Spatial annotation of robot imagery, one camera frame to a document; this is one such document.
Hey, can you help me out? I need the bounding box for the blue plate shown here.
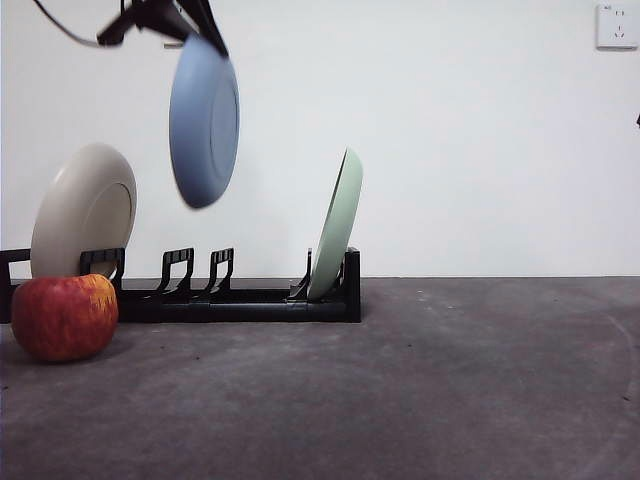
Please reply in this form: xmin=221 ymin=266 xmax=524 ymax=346
xmin=168 ymin=32 xmax=241 ymax=210

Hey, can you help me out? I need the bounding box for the red apple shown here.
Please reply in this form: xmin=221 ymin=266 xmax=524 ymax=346
xmin=10 ymin=272 xmax=120 ymax=364

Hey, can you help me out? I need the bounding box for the beige plate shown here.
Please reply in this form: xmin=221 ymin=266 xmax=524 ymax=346
xmin=29 ymin=142 xmax=139 ymax=282

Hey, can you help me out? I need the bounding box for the pale green plate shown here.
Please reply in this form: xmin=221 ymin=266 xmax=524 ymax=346
xmin=306 ymin=146 xmax=365 ymax=303

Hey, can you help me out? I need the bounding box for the black plate rack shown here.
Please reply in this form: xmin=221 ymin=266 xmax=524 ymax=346
xmin=0 ymin=245 xmax=362 ymax=325

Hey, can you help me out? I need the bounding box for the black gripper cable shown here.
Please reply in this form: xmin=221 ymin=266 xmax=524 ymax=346
xmin=33 ymin=0 xmax=101 ymax=47

